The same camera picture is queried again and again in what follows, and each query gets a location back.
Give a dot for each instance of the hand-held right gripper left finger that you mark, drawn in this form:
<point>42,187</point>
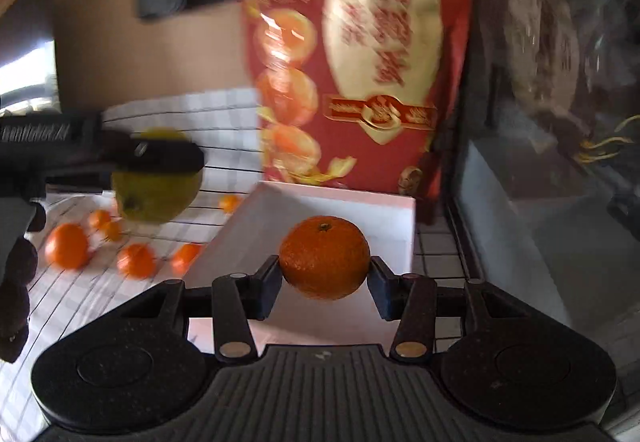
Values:
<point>272,288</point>

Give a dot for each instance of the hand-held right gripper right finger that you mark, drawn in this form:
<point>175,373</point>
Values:
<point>380,288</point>

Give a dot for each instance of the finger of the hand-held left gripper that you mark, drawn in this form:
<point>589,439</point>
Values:
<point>160,155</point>

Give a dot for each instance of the green pear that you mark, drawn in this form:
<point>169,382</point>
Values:
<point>155,199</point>

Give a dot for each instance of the tangerine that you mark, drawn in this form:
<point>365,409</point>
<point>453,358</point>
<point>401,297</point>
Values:
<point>186,258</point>
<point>325,257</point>
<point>136,261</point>

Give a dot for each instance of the pink box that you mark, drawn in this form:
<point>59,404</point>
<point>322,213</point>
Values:
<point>325,201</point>

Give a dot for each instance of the person's left hand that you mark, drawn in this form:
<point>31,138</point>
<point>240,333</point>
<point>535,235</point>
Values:
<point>17,272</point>

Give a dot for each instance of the checked white cloth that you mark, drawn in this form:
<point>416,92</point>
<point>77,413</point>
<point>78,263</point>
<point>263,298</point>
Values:
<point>150,114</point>

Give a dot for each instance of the kumquat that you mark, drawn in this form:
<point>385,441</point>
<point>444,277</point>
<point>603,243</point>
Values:
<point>229,203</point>
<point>114,232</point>
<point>99,219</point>

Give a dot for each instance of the large orange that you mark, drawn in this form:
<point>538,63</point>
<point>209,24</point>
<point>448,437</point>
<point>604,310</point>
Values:
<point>66,246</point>

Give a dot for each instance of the red snack bag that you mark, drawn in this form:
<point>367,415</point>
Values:
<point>450,71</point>

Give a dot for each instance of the glass-sided computer case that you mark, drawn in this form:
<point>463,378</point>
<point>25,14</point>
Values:
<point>550,71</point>

